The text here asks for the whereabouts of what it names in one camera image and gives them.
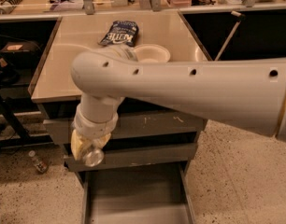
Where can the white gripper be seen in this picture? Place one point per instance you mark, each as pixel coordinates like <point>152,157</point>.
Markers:
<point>93,128</point>

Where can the silver blue redbull can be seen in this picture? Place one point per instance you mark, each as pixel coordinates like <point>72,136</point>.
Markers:
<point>92,154</point>

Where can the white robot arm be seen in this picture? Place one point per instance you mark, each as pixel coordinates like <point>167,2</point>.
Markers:
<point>249,95</point>

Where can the grey middle drawer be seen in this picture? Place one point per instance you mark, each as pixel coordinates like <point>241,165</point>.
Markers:
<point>137,157</point>

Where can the grey top drawer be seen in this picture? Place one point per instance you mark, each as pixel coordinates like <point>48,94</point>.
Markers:
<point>132,125</point>

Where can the grey drawer cabinet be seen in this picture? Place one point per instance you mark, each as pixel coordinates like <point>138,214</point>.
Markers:
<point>57,96</point>

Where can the grey open bottom drawer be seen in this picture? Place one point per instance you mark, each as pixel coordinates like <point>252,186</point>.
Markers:
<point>151,194</point>

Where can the plastic bottle on floor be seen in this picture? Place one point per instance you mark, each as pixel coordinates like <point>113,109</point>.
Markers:
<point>39,164</point>

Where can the dark bag on shelf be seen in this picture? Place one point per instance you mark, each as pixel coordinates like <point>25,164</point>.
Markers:
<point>22,54</point>

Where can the white bowl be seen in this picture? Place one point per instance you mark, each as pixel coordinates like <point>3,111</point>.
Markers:
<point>152,53</point>

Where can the blue kettle chips bag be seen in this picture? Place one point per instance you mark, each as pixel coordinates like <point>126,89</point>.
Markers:
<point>121,32</point>

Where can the white pole black tip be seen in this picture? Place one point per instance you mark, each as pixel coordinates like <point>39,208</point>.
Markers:
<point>239,18</point>

